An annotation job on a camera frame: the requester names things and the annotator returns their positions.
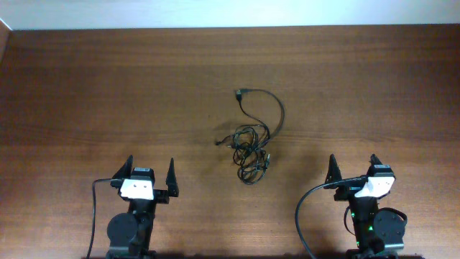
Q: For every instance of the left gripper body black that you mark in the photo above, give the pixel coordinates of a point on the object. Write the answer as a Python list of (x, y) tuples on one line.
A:
[(159, 197)]

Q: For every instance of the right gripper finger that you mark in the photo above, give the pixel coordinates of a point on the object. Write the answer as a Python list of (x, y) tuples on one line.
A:
[(374, 160), (333, 176)]

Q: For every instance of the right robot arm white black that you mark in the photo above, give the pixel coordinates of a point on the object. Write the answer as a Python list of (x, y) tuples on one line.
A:
[(378, 231)]

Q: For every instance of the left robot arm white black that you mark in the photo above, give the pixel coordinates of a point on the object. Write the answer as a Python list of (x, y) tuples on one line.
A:
[(130, 232)]

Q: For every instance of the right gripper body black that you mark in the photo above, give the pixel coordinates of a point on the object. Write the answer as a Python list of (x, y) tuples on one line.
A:
[(348, 191)]

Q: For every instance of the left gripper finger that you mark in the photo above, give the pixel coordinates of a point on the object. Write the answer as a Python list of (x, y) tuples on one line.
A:
[(171, 180), (125, 170)]

